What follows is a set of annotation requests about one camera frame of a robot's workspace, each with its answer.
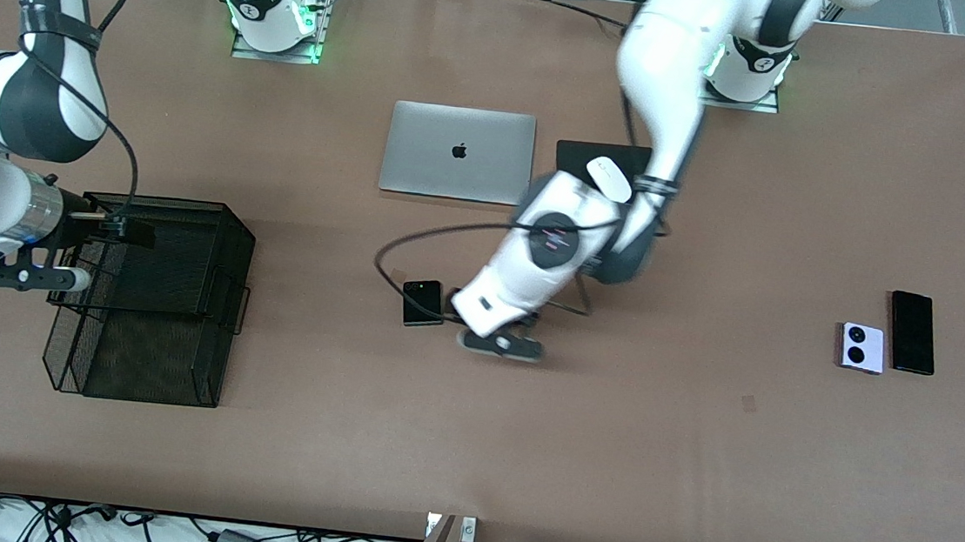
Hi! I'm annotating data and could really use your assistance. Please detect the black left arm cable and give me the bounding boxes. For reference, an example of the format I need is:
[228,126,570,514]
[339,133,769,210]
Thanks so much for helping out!
[369,70,682,342]

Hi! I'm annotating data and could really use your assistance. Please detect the black mouse pad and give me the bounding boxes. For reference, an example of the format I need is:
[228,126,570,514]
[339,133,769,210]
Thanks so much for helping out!
[553,138,656,195]

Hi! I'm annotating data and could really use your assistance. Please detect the small square black phone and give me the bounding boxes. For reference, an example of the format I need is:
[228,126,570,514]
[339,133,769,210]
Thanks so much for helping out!
[400,278,448,331]

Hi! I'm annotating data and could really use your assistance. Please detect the black mesh two-tier tray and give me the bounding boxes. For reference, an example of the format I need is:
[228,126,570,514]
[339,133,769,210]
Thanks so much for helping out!
[37,187,260,412]

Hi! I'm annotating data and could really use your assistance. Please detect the silver laptop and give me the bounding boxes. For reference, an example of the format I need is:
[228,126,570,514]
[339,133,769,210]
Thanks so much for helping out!
[378,99,539,209]

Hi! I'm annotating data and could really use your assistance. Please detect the white computer mouse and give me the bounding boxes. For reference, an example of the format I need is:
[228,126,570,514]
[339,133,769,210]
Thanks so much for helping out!
[583,155,636,204]

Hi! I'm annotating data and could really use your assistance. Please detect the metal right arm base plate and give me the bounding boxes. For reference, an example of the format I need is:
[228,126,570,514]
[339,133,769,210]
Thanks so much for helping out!
[231,0,334,67]

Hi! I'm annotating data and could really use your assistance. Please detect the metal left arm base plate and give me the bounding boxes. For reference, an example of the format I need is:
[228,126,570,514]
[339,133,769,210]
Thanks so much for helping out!
[698,55,787,116]

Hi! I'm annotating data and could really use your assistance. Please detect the black table cable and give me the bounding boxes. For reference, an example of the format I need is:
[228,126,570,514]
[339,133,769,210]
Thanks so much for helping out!
[509,0,631,31]

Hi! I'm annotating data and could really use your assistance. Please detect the long black phone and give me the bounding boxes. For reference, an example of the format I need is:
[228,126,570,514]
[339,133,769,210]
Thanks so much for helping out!
[885,290,942,377]

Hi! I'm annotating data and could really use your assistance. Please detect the lilac flip phone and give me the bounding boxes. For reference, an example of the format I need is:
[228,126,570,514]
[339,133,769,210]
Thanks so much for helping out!
[838,321,888,376]

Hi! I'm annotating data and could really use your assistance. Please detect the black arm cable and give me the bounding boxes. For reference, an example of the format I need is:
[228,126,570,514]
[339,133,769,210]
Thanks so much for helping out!
[369,70,682,342]
[3,0,156,224]

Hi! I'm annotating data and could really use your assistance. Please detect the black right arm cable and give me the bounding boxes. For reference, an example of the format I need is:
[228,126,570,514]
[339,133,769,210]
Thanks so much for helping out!
[3,0,156,224]

